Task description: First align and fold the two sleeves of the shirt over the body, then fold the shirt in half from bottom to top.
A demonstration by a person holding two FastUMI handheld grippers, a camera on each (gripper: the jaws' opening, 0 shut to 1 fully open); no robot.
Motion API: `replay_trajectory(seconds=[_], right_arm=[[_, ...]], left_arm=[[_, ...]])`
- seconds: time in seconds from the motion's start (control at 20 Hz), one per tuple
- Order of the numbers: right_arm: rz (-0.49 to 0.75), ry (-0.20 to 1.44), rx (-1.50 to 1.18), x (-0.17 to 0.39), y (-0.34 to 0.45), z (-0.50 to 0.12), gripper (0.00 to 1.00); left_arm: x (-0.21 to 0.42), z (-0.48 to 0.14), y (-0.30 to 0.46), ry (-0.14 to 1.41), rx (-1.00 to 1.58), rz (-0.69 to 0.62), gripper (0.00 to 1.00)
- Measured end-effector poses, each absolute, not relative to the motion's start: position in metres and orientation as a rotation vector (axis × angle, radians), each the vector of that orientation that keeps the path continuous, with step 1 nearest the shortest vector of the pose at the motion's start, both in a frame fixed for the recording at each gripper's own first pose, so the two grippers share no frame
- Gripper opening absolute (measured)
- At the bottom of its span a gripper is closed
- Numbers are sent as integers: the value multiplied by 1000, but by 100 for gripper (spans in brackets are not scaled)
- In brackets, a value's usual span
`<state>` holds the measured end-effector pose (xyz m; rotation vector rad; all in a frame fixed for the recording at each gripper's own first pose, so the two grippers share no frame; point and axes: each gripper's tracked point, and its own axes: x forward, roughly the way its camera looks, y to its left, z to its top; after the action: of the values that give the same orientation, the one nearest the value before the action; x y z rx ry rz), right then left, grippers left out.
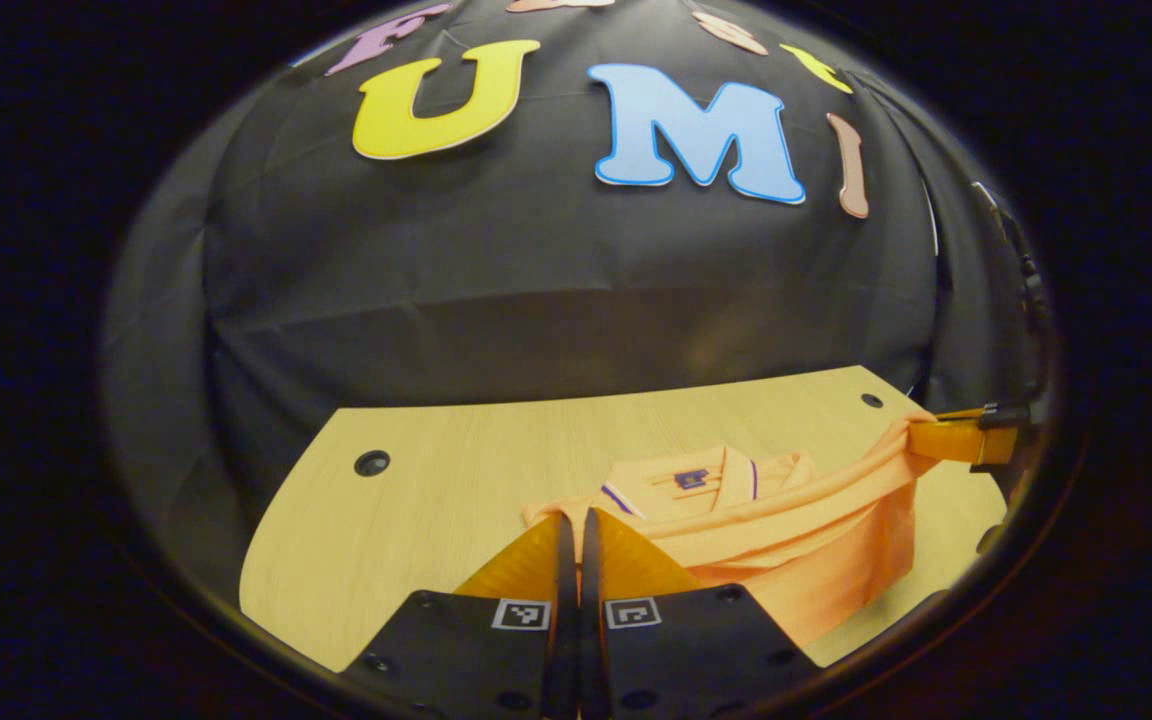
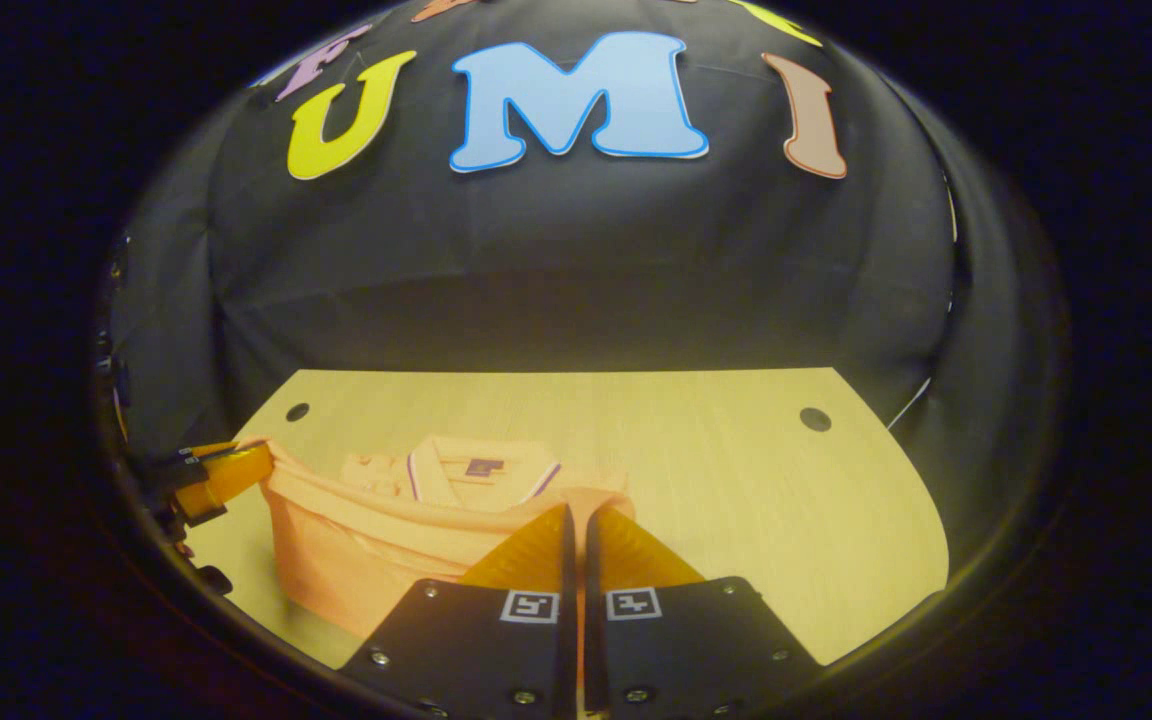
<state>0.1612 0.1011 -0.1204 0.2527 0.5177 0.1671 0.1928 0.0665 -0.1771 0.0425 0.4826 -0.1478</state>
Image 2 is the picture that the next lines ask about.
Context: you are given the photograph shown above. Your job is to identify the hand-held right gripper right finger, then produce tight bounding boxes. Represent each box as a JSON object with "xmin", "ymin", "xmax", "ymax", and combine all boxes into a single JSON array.
[{"xmin": 584, "ymin": 505, "xmax": 825, "ymax": 720}]

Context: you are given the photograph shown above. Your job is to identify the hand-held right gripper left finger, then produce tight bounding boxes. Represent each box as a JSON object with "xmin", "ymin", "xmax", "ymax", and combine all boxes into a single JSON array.
[{"xmin": 336, "ymin": 503, "xmax": 577, "ymax": 720}]

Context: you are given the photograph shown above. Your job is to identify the orange T-shirt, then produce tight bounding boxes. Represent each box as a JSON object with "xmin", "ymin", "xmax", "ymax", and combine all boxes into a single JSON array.
[{"xmin": 261, "ymin": 435, "xmax": 637, "ymax": 716}]

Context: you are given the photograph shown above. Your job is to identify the black backdrop cloth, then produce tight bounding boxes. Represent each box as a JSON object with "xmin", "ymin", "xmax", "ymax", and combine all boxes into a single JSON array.
[{"xmin": 101, "ymin": 0, "xmax": 1057, "ymax": 561}]

